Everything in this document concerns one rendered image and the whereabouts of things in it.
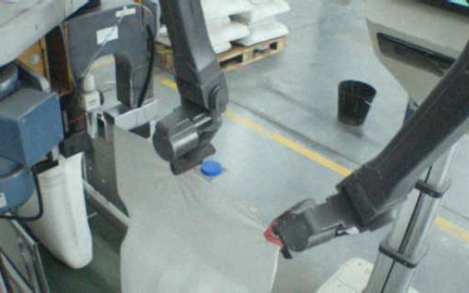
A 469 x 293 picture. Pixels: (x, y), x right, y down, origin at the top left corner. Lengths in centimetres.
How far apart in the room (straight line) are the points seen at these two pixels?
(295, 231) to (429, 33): 48
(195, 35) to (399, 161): 37
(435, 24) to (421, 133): 47
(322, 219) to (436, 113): 24
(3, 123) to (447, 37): 78
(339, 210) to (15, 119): 48
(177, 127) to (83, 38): 36
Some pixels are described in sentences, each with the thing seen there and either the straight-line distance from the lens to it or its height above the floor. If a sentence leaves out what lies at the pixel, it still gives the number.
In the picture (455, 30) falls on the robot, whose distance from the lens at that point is 94.
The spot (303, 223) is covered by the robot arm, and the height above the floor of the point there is 122.
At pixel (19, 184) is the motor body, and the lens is 85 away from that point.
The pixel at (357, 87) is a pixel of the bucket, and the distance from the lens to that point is 363.
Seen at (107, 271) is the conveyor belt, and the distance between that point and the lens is 171.
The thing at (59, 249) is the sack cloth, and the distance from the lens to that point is 168.
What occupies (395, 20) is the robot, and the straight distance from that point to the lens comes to 96.
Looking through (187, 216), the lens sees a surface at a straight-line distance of 102.
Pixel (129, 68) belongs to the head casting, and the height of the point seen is 118.
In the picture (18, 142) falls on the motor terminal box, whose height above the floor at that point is 126.
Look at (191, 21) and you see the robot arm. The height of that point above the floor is 141.
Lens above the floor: 163
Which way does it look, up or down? 32 degrees down
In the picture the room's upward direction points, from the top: 5 degrees clockwise
